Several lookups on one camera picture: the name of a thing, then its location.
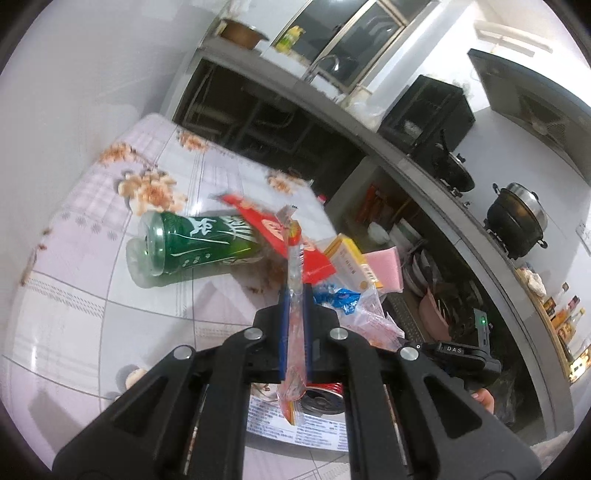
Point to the yellow white cardboard box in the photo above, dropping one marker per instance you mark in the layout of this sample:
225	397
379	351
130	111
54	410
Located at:
348	258

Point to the black pot with metal lid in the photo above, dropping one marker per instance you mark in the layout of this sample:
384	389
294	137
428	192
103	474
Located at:
515	217

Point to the red packet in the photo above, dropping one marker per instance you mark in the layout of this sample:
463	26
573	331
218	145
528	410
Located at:
263	226

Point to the pink sponge cloth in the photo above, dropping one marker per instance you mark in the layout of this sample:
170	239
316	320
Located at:
385	270

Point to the red drink can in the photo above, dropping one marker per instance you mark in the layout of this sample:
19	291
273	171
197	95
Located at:
323	399

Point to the pink tub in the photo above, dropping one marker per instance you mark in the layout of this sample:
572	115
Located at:
434	316

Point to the yellow green bottle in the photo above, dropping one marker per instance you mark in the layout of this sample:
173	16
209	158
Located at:
290	40

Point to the clear red snack wrapper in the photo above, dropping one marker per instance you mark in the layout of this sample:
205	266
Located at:
295	277

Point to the white printed leaflet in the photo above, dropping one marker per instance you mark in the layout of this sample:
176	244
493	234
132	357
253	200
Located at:
314	434

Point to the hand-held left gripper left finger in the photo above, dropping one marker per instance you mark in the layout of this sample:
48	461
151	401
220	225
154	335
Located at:
283	341

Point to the blue foil wrapper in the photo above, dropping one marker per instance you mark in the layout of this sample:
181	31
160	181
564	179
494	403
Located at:
344	300

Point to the range hood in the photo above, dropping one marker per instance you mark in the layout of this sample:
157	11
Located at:
531	101

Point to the row of condiment bottles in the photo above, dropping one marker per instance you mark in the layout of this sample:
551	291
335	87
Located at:
565	311

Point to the white bowl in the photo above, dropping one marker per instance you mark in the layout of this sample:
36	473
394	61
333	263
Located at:
378	233

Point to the person's right hand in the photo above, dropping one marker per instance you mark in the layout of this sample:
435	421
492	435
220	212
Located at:
485	401

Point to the black wok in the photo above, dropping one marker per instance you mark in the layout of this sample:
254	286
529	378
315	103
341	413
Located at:
455	173

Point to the metal faucet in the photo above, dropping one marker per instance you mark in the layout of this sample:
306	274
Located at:
323	64

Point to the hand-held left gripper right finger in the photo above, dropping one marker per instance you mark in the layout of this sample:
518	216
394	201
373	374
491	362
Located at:
308	341

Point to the floral tablecloth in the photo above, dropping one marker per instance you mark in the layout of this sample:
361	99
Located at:
92	323

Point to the clear plastic bag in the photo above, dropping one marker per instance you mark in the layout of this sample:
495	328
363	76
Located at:
374	323

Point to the black cabinet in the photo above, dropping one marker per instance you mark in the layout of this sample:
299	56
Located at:
425	115

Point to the grey kitchen counter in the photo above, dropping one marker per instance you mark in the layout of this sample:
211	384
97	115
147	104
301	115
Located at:
351	120

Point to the stack of bowls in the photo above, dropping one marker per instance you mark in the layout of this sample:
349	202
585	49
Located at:
406	233

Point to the kitchen window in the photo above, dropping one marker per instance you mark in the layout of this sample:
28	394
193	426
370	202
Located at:
355	32

